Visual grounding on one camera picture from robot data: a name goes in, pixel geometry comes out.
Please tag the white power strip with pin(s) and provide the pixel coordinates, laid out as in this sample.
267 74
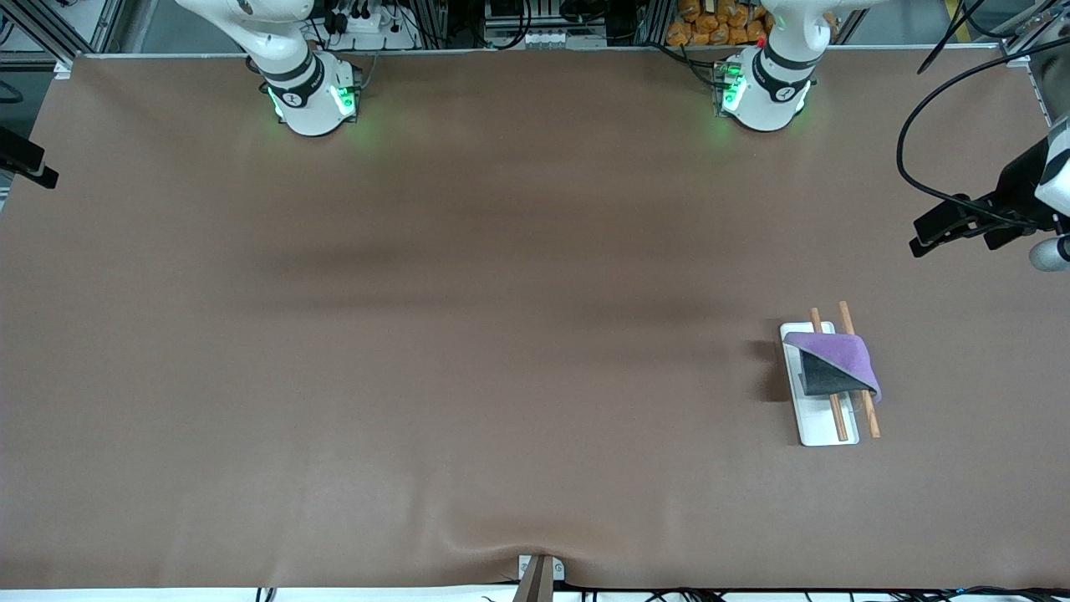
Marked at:
368 25

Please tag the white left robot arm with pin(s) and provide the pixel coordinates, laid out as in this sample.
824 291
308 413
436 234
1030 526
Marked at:
765 104

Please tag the brown table cover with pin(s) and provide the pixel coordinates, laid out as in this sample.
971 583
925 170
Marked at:
501 460

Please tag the purple and grey towel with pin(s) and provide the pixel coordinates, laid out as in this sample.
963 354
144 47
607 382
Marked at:
844 355

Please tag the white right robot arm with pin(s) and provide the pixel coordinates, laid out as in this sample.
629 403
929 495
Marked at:
309 109

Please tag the orange snack pack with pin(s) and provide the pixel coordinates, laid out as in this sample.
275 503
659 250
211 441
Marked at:
720 35
679 33
756 30
690 10

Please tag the grey metal camera bracket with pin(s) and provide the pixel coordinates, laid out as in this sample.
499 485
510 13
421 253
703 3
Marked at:
537 581

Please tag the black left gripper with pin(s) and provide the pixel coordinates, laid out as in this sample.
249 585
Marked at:
1019 186

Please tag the aluminium frame post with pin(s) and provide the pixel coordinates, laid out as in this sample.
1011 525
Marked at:
1016 52
50 33

